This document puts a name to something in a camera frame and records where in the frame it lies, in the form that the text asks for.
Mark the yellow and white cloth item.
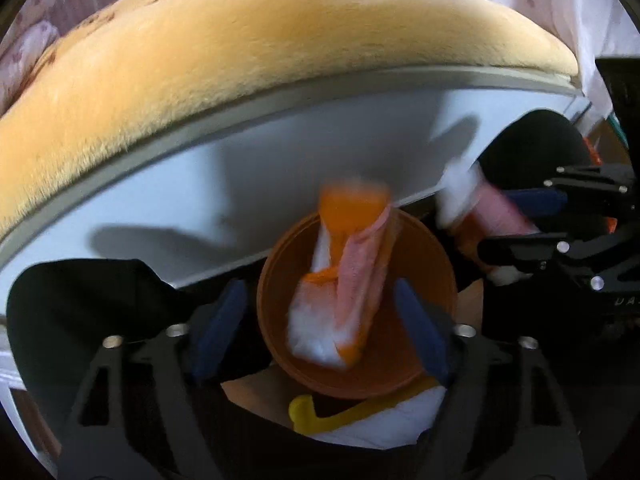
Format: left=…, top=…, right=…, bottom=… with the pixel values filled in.
left=289, top=377, right=448, bottom=451

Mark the floral quilt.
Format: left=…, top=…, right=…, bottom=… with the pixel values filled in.
left=0, top=0, right=61, bottom=111

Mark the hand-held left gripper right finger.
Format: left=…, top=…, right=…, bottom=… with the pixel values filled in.
left=392, top=277, right=588, bottom=480

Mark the orange plastic bucket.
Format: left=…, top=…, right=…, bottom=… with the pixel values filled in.
left=256, top=207, right=458, bottom=401

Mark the orange pink plush sock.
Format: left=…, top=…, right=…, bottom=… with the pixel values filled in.
left=286, top=176, right=401, bottom=367
left=435, top=160, right=543, bottom=286

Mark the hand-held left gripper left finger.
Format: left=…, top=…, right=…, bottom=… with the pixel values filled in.
left=57, top=279, right=251, bottom=480

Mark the yellow plush blanket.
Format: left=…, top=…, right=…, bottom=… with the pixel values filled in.
left=0, top=0, right=581, bottom=251

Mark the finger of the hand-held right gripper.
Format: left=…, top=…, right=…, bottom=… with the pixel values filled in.
left=501, top=163, right=635, bottom=220
left=476, top=224, right=627, bottom=292

